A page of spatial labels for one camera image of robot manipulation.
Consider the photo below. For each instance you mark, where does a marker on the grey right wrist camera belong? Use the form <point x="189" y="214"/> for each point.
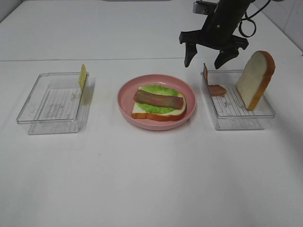
<point x="204" y="7"/>

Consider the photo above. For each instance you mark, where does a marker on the green lettuce leaf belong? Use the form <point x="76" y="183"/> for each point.
<point x="160" y="90"/>

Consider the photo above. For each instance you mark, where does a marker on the upright bread slice right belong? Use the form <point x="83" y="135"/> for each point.
<point x="255" y="78"/>

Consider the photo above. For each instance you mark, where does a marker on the bread slice with brown crust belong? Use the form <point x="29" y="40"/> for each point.
<point x="172" y="116"/>

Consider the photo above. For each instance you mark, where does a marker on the clear left plastic tray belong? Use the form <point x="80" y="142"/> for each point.
<point x="56" y="104"/>

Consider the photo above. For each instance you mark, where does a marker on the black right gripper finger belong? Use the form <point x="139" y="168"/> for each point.
<point x="225" y="56"/>
<point x="191" y="51"/>

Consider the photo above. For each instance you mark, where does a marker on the brown bacon strip tray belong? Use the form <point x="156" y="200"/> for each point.
<point x="158" y="100"/>

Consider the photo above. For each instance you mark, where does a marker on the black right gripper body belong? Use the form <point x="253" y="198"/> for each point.
<point x="217" y="31"/>

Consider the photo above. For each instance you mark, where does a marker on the yellow cheese slice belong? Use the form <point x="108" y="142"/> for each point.
<point x="82" y="77"/>

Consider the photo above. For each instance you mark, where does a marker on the pink round plate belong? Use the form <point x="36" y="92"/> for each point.
<point x="126" y="102"/>

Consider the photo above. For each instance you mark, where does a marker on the clear plastic tray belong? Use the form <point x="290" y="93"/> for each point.
<point x="228" y="112"/>
<point x="56" y="104"/>

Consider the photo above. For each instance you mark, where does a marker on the clear right plastic tray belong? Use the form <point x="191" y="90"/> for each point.
<point x="228" y="112"/>

